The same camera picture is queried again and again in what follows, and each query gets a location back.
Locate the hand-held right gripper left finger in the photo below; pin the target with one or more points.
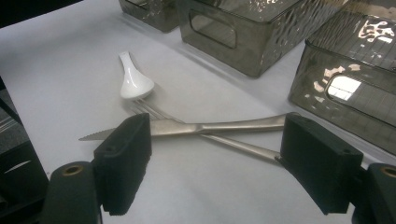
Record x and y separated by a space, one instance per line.
123 161

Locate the white ceramic spoon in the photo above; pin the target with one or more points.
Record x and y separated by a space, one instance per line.
135 85

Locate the stainless steel fork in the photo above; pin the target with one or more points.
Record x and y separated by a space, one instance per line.
243 147

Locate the white table sheet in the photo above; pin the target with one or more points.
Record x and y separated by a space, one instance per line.
77 77

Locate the smoke-grey transparent plastic bin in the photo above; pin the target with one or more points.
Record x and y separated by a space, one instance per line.
258 53
358 118
155 18

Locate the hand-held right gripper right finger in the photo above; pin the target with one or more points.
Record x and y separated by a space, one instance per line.
320 161

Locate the stainless steel knife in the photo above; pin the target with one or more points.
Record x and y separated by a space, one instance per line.
218 127

